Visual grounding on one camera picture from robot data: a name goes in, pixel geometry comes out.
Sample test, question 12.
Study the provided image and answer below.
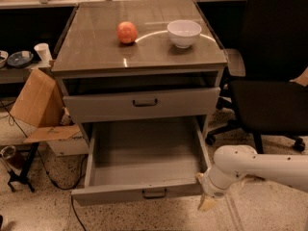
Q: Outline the dark blue bowl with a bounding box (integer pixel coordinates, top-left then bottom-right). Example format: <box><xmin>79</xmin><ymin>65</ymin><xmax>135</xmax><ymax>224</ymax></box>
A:
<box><xmin>7</xmin><ymin>51</ymin><xmax>34</xmax><ymax>68</ymax></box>

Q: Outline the white bowl at left edge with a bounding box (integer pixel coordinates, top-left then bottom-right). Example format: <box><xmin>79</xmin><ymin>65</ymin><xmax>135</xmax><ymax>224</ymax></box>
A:
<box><xmin>0</xmin><ymin>50</ymin><xmax>9</xmax><ymax>68</ymax></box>

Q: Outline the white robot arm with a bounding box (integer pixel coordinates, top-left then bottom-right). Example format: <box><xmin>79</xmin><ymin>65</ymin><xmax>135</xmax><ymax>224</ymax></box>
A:
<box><xmin>196</xmin><ymin>145</ymin><xmax>308</xmax><ymax>211</ymax></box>

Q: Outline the black metal stand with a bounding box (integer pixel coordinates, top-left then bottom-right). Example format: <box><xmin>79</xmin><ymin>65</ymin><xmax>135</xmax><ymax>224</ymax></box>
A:
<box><xmin>8</xmin><ymin>142</ymin><xmax>39</xmax><ymax>193</ymax></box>

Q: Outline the brown cylindrical can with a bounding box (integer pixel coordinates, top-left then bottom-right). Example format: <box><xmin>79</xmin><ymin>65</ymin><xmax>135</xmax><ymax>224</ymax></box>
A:
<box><xmin>1</xmin><ymin>145</ymin><xmax>25</xmax><ymax>169</ymax></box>

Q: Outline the grey drawer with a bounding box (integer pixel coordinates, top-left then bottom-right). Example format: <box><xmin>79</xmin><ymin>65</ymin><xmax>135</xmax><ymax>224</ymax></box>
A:
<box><xmin>64</xmin><ymin>88</ymin><xmax>219</xmax><ymax>123</ymax></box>
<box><xmin>72</xmin><ymin>116</ymin><xmax>210</xmax><ymax>206</ymax></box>

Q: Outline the brown cardboard box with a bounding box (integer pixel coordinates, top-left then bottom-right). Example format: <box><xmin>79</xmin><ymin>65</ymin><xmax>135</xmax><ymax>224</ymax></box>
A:
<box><xmin>11</xmin><ymin>69</ymin><xmax>89</xmax><ymax>156</ymax></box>

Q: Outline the orange-red apple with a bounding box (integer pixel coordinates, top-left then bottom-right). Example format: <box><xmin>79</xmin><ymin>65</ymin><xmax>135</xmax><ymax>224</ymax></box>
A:
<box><xmin>116</xmin><ymin>21</ymin><xmax>138</xmax><ymax>44</ymax></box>

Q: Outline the grey top drawer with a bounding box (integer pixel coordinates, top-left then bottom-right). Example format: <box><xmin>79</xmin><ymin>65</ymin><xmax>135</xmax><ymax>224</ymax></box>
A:
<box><xmin>64</xmin><ymin>88</ymin><xmax>219</xmax><ymax>123</ymax></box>

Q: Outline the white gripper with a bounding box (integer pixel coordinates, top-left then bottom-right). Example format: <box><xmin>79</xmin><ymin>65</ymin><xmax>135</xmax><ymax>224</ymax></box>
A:
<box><xmin>198</xmin><ymin>167</ymin><xmax>238</xmax><ymax>212</ymax></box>

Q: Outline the grey drawer cabinet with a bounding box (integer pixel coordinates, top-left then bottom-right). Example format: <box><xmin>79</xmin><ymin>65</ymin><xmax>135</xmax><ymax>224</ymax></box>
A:
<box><xmin>52</xmin><ymin>0</ymin><xmax>226</xmax><ymax>138</ymax></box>

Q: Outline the white paper cup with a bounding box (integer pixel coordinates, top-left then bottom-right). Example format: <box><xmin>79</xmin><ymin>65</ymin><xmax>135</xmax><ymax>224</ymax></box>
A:
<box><xmin>34</xmin><ymin>43</ymin><xmax>52</xmax><ymax>63</ymax></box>

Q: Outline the black office chair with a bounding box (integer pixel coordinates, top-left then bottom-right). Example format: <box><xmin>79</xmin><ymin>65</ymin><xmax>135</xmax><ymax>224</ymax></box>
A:
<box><xmin>205</xmin><ymin>0</ymin><xmax>308</xmax><ymax>152</ymax></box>

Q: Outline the black floor cable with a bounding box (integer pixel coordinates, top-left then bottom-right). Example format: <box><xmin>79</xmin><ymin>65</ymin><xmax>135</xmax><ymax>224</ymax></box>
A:
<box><xmin>0</xmin><ymin>100</ymin><xmax>89</xmax><ymax>231</ymax></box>

